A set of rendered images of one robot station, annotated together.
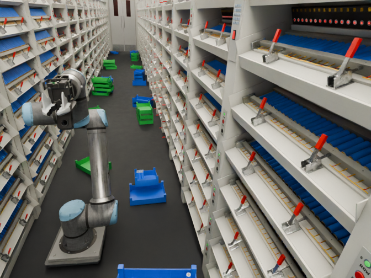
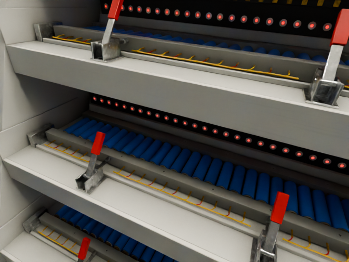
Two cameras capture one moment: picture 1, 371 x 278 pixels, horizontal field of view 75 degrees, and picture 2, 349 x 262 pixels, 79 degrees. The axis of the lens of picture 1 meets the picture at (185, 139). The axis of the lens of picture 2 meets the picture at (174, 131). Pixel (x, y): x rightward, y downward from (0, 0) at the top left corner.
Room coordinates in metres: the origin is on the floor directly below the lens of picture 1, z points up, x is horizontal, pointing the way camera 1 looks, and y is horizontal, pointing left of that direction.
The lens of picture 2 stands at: (1.16, 0.13, 0.91)
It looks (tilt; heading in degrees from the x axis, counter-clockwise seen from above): 12 degrees down; 302
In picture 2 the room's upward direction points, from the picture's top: 12 degrees clockwise
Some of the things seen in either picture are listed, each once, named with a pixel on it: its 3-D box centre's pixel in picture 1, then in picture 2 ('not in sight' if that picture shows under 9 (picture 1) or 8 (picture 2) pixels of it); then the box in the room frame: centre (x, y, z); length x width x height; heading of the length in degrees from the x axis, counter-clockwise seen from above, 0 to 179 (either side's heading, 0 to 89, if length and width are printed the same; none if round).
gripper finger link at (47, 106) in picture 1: (46, 103); not in sight; (0.65, 0.40, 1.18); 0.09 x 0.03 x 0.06; 10
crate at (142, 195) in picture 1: (147, 192); not in sight; (1.66, 0.30, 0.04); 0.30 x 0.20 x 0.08; 103
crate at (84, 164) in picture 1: (93, 164); not in sight; (2.04, 0.91, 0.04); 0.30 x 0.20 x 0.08; 58
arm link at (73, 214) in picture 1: (75, 217); not in sight; (1.12, 0.66, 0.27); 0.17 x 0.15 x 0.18; 105
